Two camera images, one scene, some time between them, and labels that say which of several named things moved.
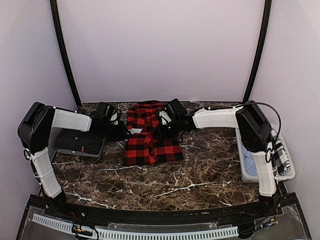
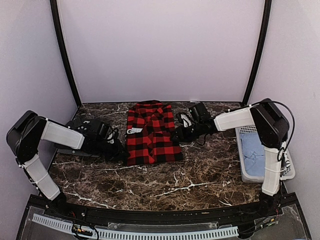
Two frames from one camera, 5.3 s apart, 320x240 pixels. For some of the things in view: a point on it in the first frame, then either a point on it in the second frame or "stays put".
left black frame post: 55,16 stays put
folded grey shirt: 70,152 stays put
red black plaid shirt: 141,148 stays put
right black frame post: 263,48 stays put
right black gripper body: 170,132 to 190,135
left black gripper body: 115,133 to 111,152
